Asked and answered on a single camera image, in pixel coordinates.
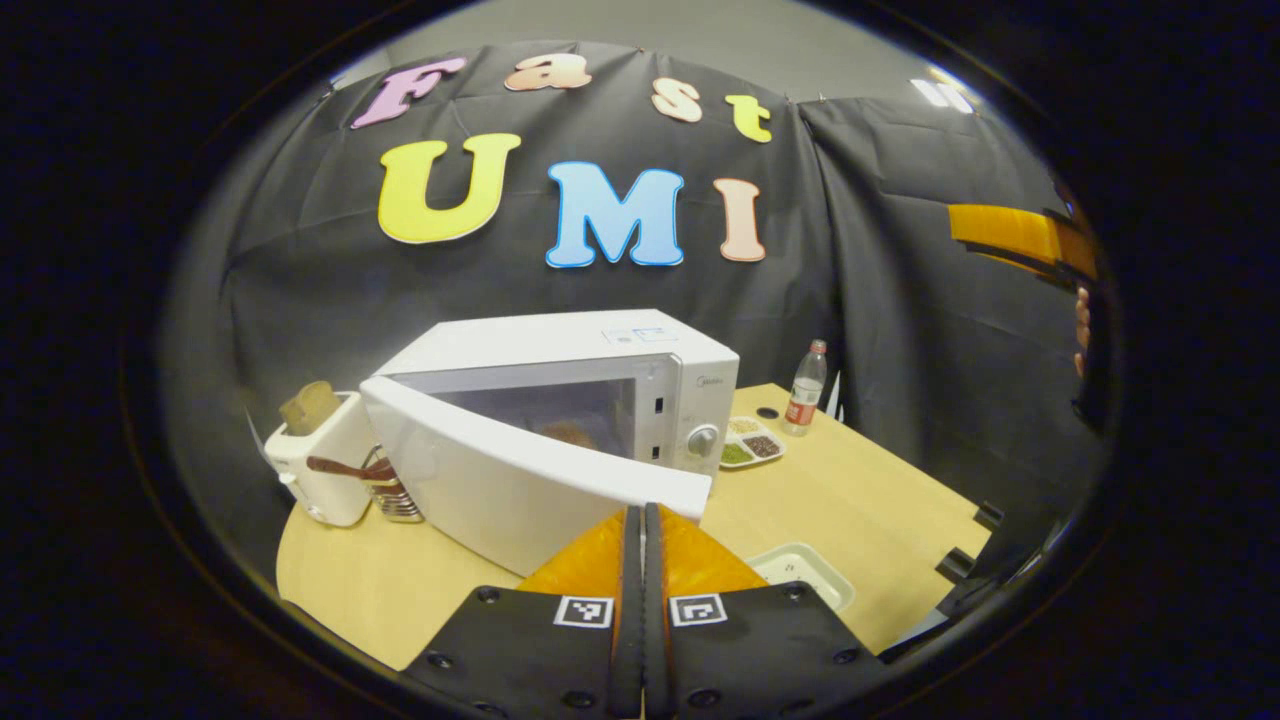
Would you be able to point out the red label water bottle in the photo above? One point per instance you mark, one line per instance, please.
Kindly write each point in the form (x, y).
(805, 395)

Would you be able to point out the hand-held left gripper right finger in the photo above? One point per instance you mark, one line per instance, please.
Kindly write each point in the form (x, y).
(655, 640)

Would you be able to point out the metal utensil holder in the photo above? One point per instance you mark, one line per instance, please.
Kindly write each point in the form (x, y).
(398, 495)

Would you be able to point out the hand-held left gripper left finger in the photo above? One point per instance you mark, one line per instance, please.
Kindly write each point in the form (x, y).
(628, 640)

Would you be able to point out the ceiling light panel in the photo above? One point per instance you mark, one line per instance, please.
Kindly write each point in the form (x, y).
(940, 95)

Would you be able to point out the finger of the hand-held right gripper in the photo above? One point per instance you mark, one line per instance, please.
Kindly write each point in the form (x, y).
(1010, 232)

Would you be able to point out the brown wooden spoon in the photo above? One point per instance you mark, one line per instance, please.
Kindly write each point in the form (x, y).
(345, 467)

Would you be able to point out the pale green tray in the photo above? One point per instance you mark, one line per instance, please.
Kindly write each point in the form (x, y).
(805, 575)

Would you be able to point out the brown toast slice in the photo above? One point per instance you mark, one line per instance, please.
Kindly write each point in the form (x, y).
(310, 408)

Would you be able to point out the white microwave oven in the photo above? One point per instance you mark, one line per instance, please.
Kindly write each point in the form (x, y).
(500, 490)

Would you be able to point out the white toaster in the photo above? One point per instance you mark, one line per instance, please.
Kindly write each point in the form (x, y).
(325, 480)

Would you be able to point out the divided dish of beans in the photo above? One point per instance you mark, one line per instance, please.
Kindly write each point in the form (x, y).
(752, 442)

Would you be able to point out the black table bracket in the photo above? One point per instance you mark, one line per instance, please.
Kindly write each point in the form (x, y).
(954, 565)
(989, 516)

